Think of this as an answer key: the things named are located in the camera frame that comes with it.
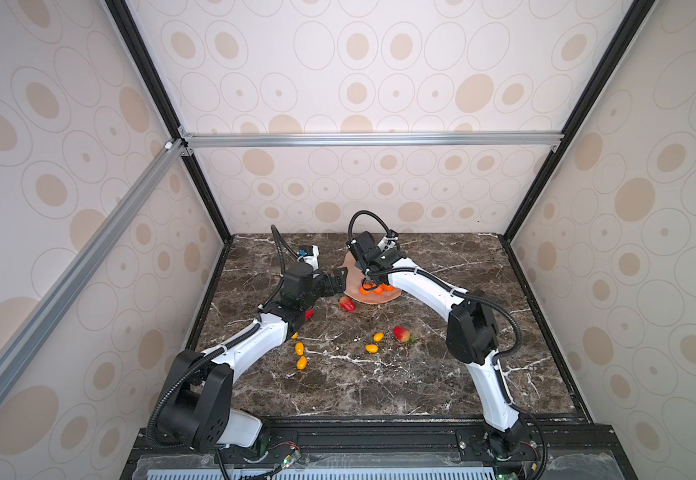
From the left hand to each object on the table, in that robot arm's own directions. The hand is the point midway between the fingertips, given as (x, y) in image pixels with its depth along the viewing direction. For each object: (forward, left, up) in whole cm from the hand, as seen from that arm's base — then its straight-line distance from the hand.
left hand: (342, 266), depth 83 cm
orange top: (-9, -10, +1) cm, 13 cm away
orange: (-9, -11, +2) cm, 15 cm away
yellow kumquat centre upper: (-12, -11, -20) cm, 26 cm away
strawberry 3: (-11, -18, -20) cm, 29 cm away
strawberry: (-1, -1, -19) cm, 19 cm away
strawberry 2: (-4, +11, -20) cm, 24 cm away
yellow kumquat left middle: (-16, +13, -20) cm, 29 cm away
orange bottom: (+4, -7, -19) cm, 21 cm away
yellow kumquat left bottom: (-20, +12, -20) cm, 31 cm away
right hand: (+9, -8, -9) cm, 15 cm away
